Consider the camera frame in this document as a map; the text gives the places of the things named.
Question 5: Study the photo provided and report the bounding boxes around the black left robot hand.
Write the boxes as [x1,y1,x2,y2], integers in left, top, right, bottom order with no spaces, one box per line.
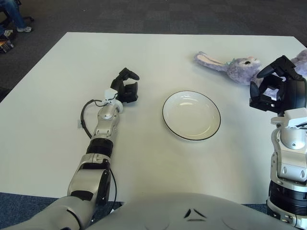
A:
[110,68,140,104]

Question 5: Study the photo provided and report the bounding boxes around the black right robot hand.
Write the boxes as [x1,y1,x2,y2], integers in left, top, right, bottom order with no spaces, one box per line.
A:
[248,55,307,115]

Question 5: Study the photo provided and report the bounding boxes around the purple plush bunny doll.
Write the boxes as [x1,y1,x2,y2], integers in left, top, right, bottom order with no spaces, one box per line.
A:
[193,49,307,86]

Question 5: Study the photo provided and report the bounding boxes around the white plate with black rim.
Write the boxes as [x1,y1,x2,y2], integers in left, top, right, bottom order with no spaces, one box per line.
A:
[162,90,221,142]

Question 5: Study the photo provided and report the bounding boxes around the grey robot torso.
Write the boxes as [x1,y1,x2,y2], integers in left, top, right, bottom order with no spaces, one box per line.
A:
[88,191,300,230]

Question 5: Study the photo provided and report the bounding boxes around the black office chair base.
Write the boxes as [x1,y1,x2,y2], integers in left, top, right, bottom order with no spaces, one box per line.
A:
[0,9,34,27]

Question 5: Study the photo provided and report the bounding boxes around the person leg in jeans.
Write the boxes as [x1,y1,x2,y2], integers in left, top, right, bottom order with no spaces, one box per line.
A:
[0,0,26,29]

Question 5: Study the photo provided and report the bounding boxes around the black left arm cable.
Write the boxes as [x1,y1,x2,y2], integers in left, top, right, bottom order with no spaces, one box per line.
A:
[77,99,107,139]

